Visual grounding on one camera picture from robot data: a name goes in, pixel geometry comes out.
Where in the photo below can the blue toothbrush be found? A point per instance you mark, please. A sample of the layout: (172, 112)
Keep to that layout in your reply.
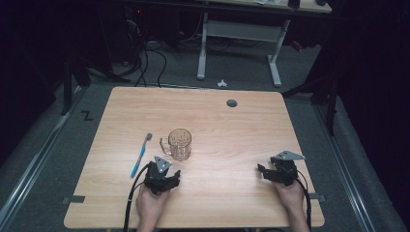
(140, 155)

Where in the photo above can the black metal stand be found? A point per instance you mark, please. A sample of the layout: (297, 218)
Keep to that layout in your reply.
(331, 106)
(67, 90)

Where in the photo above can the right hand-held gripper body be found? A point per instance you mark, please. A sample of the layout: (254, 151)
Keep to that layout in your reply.
(286, 172)

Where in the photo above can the grey tape strip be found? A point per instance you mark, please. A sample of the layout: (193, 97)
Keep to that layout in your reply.
(74, 199)
(317, 197)

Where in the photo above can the white frame desk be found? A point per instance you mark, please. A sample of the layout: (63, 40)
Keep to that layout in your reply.
(241, 30)

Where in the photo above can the clear glass mug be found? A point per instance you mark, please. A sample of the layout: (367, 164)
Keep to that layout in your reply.
(180, 145)

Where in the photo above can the dark computer tower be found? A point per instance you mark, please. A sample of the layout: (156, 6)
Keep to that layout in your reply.
(133, 32)

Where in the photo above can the white paper scrap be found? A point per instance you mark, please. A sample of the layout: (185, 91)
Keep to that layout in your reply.
(222, 83)

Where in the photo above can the person's right hand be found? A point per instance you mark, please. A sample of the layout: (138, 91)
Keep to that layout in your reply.
(291, 196)

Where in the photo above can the metal floor rail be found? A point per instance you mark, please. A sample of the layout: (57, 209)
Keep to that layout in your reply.
(348, 180)
(32, 165)

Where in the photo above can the person's left hand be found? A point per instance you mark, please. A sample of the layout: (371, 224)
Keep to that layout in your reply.
(150, 203)

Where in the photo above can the small red object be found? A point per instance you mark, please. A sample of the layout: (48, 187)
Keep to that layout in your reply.
(297, 45)

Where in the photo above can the grey table grommet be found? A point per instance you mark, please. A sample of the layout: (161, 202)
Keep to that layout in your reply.
(231, 103)

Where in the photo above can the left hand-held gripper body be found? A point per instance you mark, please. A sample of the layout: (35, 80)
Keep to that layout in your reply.
(154, 180)

